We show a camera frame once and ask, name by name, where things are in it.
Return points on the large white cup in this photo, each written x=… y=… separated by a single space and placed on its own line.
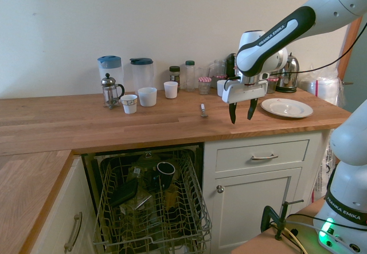
x=147 y=97

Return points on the cream cabinet door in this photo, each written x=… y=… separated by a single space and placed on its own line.
x=252 y=214

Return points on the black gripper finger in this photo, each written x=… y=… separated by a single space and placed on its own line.
x=232 y=113
x=252 y=109

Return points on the tall white ribbed cup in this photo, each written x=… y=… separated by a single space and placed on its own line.
x=170 y=90

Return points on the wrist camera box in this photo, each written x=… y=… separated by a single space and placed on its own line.
x=264 y=76

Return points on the black C clamp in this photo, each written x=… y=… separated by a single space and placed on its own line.
x=271 y=215

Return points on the black mug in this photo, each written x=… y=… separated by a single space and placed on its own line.
x=165 y=173

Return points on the pitcher with dark teal lid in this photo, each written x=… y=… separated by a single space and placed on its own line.
x=142 y=72

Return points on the black pepper grinder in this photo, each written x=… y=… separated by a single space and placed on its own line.
x=230 y=64

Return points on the black rectangular container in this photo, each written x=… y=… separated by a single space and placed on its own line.
x=124 y=192

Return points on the round metal door knob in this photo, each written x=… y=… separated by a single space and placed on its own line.
x=220 y=189

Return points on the glass French press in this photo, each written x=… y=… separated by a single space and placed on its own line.
x=110 y=92

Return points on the clear plastic bag of cups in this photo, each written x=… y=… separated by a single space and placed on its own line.
x=321 y=86

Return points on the jar with red checked lid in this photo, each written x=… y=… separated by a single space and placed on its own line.
x=272 y=85

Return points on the stainless steel electric kettle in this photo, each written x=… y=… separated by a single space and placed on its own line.
x=292 y=74

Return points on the white ceramic plate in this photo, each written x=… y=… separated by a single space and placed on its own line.
x=286 y=107

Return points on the short white cup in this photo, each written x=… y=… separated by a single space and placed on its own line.
x=220 y=88

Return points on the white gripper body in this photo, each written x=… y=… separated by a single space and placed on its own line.
x=246 y=91

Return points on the white cup with patterned rim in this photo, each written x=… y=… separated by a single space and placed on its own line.
x=129 y=104

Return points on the tall glass jar green lid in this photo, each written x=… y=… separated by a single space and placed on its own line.
x=189 y=76

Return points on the spice jar with dark lid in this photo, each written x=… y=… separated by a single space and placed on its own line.
x=175 y=76

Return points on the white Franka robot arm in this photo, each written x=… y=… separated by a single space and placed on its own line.
x=275 y=39

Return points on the cream cabinet drawer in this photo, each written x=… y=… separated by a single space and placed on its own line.
x=292 y=153

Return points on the empty clear glass jar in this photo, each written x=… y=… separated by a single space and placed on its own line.
x=219 y=68

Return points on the metal spoon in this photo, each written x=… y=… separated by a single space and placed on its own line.
x=203 y=111

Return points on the pitcher with light blue lid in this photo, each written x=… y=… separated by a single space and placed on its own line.
x=110 y=67

